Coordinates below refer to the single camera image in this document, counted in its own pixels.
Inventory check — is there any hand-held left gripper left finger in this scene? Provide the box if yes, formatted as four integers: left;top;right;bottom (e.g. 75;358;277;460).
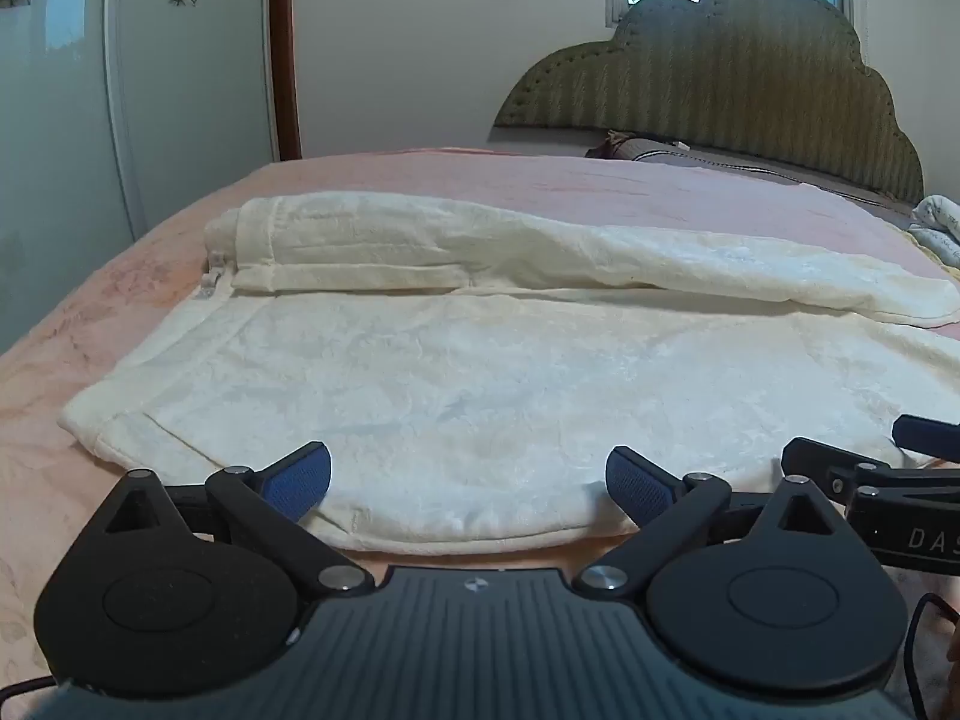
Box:
101;441;376;598

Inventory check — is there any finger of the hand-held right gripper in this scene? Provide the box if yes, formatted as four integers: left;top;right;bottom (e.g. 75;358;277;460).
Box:
891;412;960;464
780;436;960;520

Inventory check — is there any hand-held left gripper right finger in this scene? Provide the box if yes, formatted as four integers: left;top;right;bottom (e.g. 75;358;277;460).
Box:
574;445;863;602

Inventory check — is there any cream white towel blanket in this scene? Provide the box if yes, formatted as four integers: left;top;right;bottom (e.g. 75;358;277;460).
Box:
58;193;960;556

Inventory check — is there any yellow striped sheet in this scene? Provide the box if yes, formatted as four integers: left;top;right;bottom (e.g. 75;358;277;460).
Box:
904;229;960;282

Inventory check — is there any white printed cloth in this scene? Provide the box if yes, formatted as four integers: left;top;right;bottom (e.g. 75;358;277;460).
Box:
910;195;960;265

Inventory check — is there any pink blanket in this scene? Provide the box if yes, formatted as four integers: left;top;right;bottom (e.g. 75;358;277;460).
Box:
0;146;960;691

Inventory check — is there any grey pillow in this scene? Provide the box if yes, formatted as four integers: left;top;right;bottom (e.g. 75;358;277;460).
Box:
585;129;923;224

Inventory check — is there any green padded headboard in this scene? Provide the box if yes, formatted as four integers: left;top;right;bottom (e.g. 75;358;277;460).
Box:
493;0;925;205

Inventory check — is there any flowered glass sliding door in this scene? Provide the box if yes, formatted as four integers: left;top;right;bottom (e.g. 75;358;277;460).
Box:
0;0;280;355

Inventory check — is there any black cable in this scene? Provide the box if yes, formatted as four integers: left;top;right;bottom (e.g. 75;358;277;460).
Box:
902;592;960;720

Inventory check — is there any brown wooden door frame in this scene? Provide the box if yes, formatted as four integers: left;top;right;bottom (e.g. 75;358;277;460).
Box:
266;0;303;163

